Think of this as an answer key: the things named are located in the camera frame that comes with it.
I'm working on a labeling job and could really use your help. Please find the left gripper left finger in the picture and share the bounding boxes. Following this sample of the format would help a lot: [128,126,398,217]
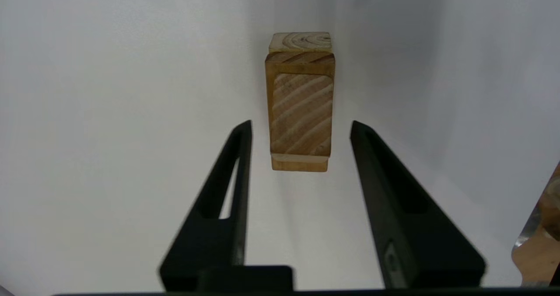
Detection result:
[159,120,294,293]

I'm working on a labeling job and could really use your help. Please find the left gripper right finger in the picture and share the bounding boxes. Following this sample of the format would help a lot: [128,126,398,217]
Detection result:
[350,120,487,290]

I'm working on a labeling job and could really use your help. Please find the rectangular wooden building block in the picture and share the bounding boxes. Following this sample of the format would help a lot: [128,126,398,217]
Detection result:
[265,51,336,173]

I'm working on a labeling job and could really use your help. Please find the arched wooden building block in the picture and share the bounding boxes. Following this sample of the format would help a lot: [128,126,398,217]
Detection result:
[269,32,333,53]

